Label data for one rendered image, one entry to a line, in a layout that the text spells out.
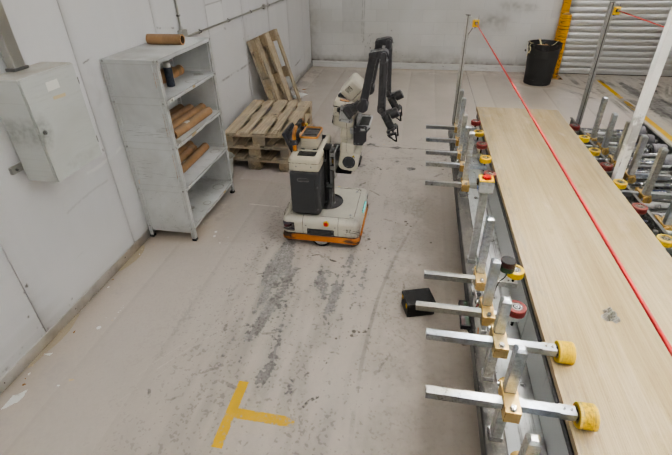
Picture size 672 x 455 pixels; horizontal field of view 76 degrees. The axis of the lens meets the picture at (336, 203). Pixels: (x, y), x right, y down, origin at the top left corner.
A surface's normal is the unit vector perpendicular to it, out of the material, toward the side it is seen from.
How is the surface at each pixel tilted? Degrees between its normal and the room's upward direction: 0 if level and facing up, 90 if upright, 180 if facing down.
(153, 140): 90
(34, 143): 90
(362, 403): 0
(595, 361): 0
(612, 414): 0
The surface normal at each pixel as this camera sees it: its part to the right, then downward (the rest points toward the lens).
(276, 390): -0.02, -0.86
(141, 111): -0.18, 0.51
